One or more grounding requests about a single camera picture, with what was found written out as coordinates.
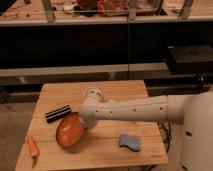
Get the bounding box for blue sponge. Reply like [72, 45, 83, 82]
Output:
[119, 133, 141, 152]

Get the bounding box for black box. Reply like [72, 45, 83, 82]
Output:
[165, 45, 213, 74]

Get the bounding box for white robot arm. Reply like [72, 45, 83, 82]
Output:
[79, 88, 213, 171]

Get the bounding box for black cables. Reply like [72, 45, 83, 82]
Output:
[157, 120, 174, 154]

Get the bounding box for long shelf bench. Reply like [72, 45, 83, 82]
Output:
[0, 0, 213, 27]

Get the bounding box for wooden table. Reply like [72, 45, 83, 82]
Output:
[15, 80, 168, 171]

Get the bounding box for orange ceramic bowl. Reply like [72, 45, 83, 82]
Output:
[56, 112, 85, 148]

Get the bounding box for orange carrot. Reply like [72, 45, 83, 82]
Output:
[26, 134, 40, 162]

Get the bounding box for black striped rectangular block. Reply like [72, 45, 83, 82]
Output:
[45, 105, 71, 123]

